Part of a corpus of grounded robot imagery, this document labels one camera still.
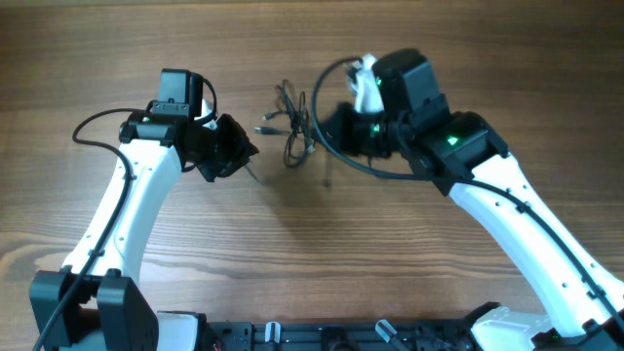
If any black USB cable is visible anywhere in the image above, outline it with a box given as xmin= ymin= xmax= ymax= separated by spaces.
xmin=243 ymin=80 xmax=335 ymax=189

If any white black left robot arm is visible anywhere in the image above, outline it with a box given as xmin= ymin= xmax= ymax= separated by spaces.
xmin=29 ymin=68 xmax=258 ymax=350

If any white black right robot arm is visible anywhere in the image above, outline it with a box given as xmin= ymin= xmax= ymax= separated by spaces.
xmin=313 ymin=49 xmax=623 ymax=350

